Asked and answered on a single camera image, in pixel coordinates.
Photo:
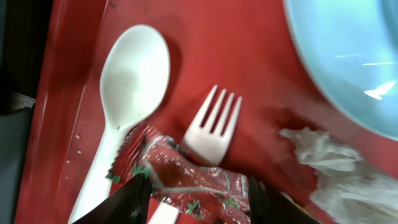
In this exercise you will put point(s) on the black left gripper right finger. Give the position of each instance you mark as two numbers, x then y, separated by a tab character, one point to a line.
269	206

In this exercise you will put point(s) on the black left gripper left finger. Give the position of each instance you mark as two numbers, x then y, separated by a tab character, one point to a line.
128	205

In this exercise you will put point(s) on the red candy wrapper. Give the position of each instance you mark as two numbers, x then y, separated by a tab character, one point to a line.
207	193

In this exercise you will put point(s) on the white napkin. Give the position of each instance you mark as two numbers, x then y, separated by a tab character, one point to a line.
349	188

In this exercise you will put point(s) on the white plastic fork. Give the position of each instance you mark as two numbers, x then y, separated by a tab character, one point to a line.
210	133

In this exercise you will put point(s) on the white plastic spoon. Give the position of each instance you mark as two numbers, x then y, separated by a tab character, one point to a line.
132	85

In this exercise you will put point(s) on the red plastic tray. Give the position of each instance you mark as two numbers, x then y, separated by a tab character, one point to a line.
242	46

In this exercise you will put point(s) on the light blue plate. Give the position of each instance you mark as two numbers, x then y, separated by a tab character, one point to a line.
349	49

